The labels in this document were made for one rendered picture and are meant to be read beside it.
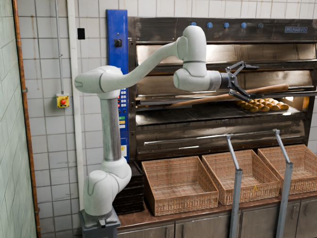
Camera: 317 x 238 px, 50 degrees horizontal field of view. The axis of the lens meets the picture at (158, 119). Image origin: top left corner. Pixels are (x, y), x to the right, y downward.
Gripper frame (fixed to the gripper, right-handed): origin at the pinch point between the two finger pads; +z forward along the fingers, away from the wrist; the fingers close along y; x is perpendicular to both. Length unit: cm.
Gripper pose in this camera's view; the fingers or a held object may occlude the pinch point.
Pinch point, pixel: (257, 81)
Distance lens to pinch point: 168.7
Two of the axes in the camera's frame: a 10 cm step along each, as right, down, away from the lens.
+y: 0.8, 9.5, -2.9
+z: 9.7, -0.1, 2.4
